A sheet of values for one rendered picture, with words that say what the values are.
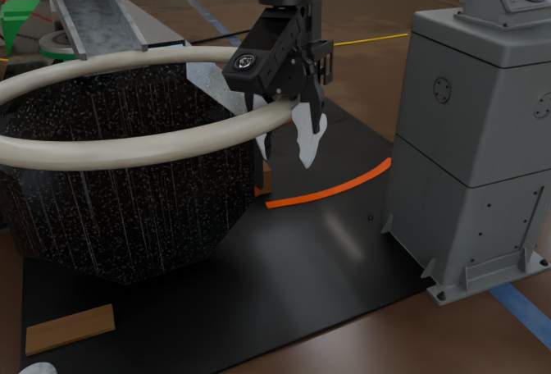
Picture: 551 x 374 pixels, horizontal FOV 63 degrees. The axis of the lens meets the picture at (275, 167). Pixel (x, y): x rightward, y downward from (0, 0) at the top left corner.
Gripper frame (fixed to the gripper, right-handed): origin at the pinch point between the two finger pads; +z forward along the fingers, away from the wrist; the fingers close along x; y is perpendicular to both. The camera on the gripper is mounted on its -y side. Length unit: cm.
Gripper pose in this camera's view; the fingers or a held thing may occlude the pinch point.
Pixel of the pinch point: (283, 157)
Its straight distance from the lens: 58.4
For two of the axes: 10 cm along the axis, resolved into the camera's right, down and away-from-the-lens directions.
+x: -8.7, -2.0, 4.5
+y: 4.9, -4.0, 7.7
